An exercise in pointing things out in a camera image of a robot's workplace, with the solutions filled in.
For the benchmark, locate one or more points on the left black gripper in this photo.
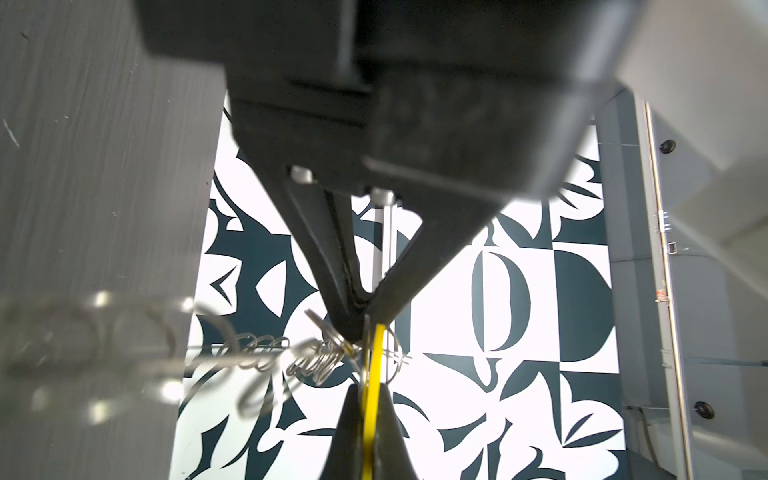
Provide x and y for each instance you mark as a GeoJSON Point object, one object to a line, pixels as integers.
{"type": "Point", "coordinates": [488, 99]}

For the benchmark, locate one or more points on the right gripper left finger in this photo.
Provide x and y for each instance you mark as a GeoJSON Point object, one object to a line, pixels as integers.
{"type": "Point", "coordinates": [345, 457]}

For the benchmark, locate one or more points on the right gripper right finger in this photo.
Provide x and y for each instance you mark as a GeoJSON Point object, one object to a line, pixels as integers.
{"type": "Point", "coordinates": [392, 459]}

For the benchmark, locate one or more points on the yellow key tag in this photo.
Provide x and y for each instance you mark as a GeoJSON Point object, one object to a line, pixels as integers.
{"type": "Point", "coordinates": [371, 400]}

